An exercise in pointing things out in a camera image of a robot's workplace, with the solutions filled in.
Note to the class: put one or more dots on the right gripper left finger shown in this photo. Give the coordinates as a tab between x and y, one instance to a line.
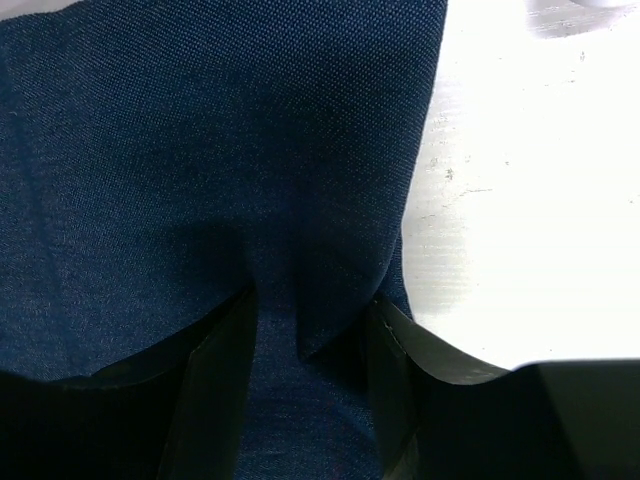
172	411

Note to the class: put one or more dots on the metal clothes rack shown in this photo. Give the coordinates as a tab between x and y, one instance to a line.
550	19

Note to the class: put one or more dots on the dark blue denim trousers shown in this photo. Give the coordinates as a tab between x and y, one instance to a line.
160	157

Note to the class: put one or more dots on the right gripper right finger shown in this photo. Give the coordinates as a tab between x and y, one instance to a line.
440	413

